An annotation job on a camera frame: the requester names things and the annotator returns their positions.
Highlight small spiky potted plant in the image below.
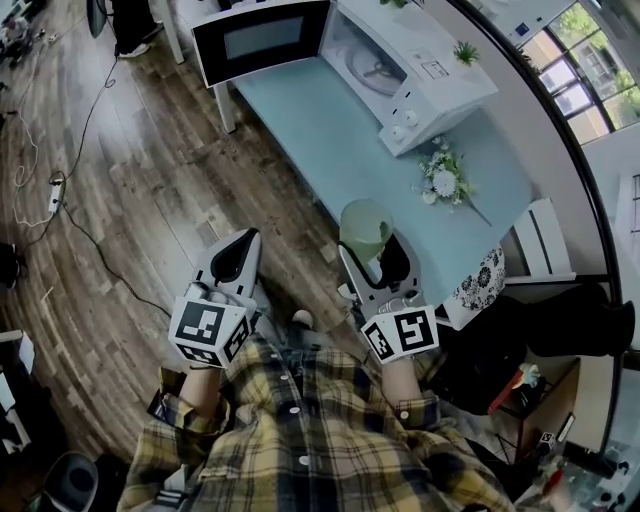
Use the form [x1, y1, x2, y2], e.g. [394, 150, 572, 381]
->
[452, 40, 481, 66]

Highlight black railing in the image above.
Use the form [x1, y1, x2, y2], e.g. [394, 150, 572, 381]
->
[447, 0, 636, 456]

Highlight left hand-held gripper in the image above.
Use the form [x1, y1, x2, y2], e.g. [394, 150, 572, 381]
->
[168, 227, 265, 370]

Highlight person's right forearm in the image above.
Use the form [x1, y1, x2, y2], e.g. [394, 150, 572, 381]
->
[382, 357, 424, 406]

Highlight white microwave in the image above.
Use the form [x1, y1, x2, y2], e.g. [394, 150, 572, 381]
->
[191, 0, 500, 159]

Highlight white power strip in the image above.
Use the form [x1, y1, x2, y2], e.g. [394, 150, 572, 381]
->
[47, 172, 66, 214]

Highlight floral patterned cloth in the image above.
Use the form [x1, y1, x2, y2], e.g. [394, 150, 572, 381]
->
[444, 244, 507, 331]

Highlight black smartphone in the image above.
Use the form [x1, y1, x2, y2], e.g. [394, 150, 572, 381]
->
[146, 368, 174, 421]

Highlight brown cardboard box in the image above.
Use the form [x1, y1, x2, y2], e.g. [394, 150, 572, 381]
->
[487, 354, 584, 461]

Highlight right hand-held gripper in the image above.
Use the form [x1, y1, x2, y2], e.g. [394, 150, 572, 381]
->
[337, 230, 441, 365]

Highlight white floor cable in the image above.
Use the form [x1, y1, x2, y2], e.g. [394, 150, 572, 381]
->
[10, 109, 57, 229]

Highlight person's yellow plaid shirt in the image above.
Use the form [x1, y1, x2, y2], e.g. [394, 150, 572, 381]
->
[117, 332, 516, 512]

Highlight black floor cable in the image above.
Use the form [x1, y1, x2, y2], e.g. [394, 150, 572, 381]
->
[24, 49, 174, 319]

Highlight person's grey jeans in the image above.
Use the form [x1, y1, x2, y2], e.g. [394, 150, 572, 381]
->
[254, 279, 364, 364]

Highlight white low shelf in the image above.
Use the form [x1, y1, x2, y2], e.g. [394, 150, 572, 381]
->
[0, 329, 37, 454]

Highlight white table leg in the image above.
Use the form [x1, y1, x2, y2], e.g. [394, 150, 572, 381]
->
[213, 82, 237, 135]

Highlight white artificial flower bouquet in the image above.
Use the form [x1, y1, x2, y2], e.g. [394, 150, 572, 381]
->
[410, 135, 494, 226]

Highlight small white figurine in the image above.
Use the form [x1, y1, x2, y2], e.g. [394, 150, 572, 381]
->
[517, 362, 546, 389]

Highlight grey round bin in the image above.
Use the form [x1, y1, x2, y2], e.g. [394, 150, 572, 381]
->
[42, 451, 100, 512]

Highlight translucent green cup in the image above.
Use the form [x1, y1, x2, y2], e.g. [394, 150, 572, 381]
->
[339, 198, 395, 266]

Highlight person's left forearm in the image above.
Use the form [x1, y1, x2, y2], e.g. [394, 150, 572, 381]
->
[177, 367, 224, 419]

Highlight black chair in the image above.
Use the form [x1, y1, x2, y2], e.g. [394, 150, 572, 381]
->
[432, 282, 636, 416]

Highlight black framed window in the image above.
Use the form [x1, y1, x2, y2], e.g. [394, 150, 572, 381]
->
[519, 0, 640, 146]

